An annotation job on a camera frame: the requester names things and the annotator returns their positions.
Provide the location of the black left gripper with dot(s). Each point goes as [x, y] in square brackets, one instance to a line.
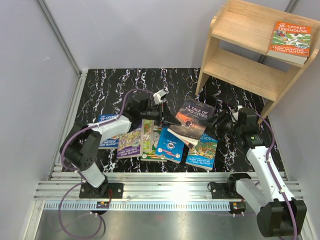
[165, 116]

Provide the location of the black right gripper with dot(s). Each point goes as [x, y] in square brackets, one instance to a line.
[213, 121]

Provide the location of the dark tale of two cities book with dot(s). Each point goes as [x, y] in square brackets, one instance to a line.
[189, 116]

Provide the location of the blue paperback book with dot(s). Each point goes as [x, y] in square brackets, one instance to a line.
[169, 147]

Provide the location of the blue 26-storey treehouse book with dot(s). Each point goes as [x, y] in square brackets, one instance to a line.
[203, 154]

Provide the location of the orange 78-storey treehouse book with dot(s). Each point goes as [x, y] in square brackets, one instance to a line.
[290, 42]

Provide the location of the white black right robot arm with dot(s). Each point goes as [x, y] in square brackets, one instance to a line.
[278, 212]

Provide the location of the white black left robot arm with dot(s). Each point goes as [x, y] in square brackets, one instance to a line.
[81, 145]

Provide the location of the green paperback book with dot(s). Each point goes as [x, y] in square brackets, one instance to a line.
[151, 136]

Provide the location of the purple 52-storey treehouse book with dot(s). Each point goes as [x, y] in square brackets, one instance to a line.
[130, 144]

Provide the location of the blue 91-storey treehouse book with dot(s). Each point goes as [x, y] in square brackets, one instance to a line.
[108, 141]

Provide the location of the wooden bookshelf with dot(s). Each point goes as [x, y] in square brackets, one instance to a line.
[249, 26]

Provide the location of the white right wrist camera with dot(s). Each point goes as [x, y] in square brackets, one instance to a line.
[235, 113]

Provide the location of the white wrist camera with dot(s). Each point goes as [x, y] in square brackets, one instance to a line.
[235, 113]
[158, 96]

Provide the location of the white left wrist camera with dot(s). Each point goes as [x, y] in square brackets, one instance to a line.
[158, 96]

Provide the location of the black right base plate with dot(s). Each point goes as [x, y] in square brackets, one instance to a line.
[221, 190]

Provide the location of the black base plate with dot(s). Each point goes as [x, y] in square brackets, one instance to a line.
[112, 190]
[221, 190]

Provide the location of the aluminium mounting rail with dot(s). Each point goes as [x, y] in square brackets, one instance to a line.
[140, 186]

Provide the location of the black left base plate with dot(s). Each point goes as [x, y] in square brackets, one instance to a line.
[112, 190]

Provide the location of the slotted cable duct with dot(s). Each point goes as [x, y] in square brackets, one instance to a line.
[91, 205]

